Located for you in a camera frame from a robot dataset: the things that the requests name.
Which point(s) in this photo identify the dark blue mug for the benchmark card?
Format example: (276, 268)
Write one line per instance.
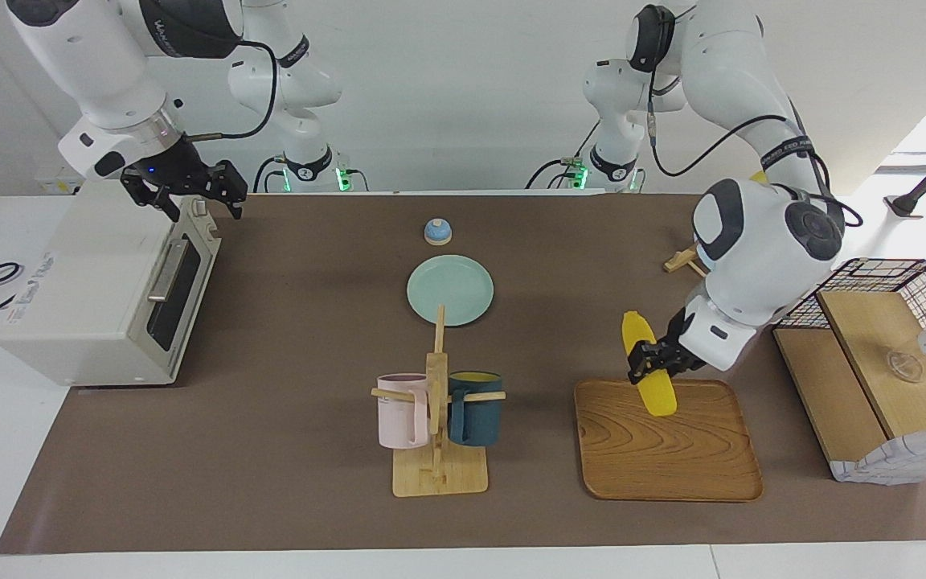
(475, 414)

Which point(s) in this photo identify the wooden serving tray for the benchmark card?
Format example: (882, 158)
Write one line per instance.
(664, 450)

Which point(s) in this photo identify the small blue wooden-knob lid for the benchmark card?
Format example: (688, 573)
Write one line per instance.
(438, 232)

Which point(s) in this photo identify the pink mug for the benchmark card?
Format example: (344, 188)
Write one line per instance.
(401, 414)

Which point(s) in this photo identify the yellow corn cob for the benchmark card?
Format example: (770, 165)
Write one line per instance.
(656, 398)

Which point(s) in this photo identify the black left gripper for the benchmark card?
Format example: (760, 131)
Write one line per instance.
(684, 342)

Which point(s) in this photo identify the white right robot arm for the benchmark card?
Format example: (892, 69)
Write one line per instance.
(101, 64)

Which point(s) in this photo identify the brown table mat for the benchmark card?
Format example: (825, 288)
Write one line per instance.
(286, 418)

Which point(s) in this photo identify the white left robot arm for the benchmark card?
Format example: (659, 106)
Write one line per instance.
(752, 241)

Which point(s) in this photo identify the clear glass cup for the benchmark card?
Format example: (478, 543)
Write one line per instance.
(903, 367)

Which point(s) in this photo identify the light green plate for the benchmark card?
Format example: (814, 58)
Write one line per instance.
(451, 289)

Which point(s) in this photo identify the wooden plate rack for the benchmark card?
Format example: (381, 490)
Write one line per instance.
(682, 260)

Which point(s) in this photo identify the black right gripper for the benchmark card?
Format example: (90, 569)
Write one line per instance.
(174, 169)

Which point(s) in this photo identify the wooden mug tree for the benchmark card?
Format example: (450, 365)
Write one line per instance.
(439, 478)

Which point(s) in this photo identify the beige toaster oven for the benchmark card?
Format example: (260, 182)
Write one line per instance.
(77, 305)

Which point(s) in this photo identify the toaster oven glass door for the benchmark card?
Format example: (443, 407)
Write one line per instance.
(182, 289)

